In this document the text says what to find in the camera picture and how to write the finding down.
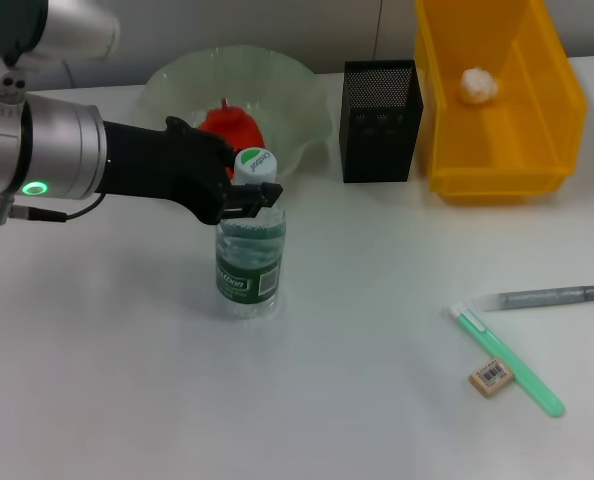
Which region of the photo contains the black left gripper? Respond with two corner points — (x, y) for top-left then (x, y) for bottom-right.
(101, 115), (284, 227)

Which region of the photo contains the red pumpkin toy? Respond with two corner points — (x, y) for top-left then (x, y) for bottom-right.
(196, 97), (268, 162)

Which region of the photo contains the clear green-label water bottle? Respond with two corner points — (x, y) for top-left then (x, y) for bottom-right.
(213, 146), (289, 322)

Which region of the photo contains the white paper ball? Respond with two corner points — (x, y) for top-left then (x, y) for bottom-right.
(457, 66), (500, 106)

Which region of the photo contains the mint green pen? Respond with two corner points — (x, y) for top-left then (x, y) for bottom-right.
(448, 305), (566, 418)

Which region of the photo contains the green wavy glass fruit bowl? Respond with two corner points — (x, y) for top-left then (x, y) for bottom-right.
(134, 45), (334, 184)

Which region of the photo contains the black mesh pen holder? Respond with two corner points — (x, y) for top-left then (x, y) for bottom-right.
(339, 59), (425, 184)

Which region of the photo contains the beige eraser with barcode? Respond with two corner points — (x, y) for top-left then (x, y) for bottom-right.
(468, 359), (511, 401)

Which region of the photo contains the grey marker pen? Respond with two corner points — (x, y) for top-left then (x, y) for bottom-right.
(472, 283), (594, 313)

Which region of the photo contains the yellow plastic bin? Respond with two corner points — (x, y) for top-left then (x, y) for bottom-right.
(413, 0), (589, 204)

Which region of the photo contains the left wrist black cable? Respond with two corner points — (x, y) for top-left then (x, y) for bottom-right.
(0, 191), (108, 228)

